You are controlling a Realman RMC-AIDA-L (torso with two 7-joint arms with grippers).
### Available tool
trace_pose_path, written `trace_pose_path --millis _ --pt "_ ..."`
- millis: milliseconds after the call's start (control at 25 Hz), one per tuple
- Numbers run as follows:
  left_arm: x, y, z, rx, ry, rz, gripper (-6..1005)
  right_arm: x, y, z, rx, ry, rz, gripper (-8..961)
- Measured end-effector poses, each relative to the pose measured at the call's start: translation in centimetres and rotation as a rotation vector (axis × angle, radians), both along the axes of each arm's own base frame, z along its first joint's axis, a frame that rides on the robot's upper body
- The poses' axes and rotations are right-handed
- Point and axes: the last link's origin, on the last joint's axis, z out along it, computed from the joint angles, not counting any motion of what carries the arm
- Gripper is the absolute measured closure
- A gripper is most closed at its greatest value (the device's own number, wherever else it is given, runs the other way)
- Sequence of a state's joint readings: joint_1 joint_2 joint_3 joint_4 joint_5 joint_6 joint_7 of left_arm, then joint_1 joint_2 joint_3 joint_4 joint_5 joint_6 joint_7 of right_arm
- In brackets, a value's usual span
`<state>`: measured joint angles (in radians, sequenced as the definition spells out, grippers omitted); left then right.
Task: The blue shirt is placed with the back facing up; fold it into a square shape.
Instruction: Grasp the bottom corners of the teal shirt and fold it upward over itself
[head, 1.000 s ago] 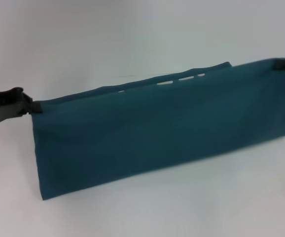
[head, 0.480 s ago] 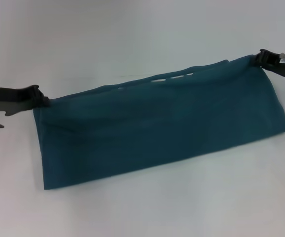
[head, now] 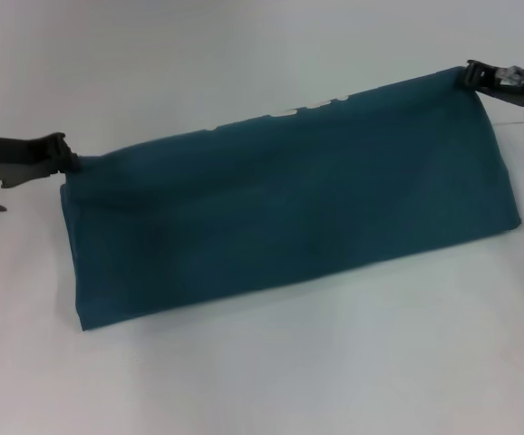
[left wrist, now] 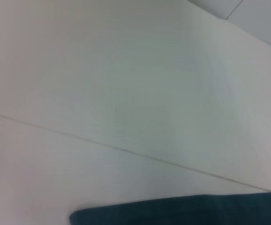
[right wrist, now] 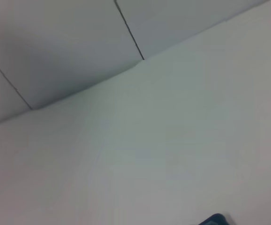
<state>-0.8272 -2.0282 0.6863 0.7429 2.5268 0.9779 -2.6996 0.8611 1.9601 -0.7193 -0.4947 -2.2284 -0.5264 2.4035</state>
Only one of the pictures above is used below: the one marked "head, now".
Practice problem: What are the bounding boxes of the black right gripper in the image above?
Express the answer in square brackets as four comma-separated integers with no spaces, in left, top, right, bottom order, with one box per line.
[461,59,524,108]

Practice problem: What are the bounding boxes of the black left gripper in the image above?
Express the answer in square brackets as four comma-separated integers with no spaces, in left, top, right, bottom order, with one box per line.
[0,131,84,189]

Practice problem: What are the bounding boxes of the teal blue shirt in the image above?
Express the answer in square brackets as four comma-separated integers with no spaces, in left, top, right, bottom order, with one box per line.
[58,65,524,332]

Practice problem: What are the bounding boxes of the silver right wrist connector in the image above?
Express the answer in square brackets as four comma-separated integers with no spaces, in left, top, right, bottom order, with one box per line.
[496,65,524,86]

